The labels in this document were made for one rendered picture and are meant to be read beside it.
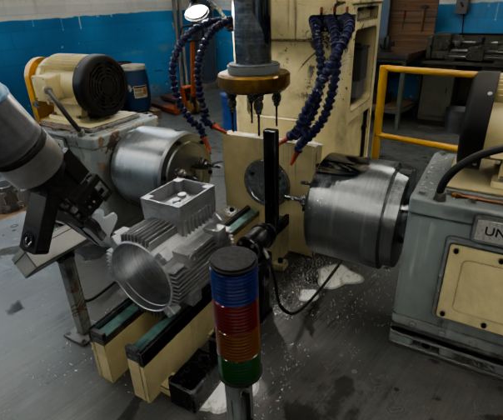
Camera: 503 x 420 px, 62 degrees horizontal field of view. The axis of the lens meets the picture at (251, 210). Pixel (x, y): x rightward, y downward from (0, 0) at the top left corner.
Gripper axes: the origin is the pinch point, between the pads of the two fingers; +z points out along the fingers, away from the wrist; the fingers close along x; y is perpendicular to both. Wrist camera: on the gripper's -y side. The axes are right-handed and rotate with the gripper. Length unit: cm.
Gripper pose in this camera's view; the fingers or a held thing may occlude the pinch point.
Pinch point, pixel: (102, 245)
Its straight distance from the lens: 85.5
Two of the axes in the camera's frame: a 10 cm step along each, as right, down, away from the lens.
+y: 4.2, -7.9, 4.4
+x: -8.6, -2.0, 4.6
